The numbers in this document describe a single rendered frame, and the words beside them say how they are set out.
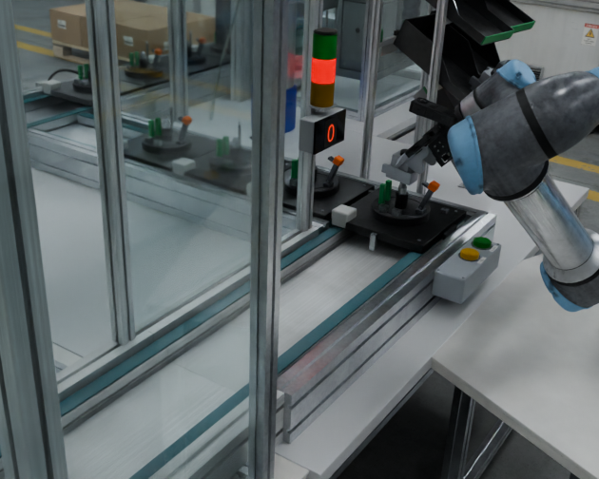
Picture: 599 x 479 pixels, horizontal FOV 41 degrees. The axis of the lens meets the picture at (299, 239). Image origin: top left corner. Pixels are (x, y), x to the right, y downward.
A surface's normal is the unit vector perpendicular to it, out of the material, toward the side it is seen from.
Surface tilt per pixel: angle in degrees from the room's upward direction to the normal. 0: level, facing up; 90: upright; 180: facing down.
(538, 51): 90
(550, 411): 0
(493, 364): 0
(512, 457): 0
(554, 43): 90
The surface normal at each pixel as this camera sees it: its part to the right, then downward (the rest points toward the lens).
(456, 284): -0.55, 0.35
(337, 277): 0.04, -0.90
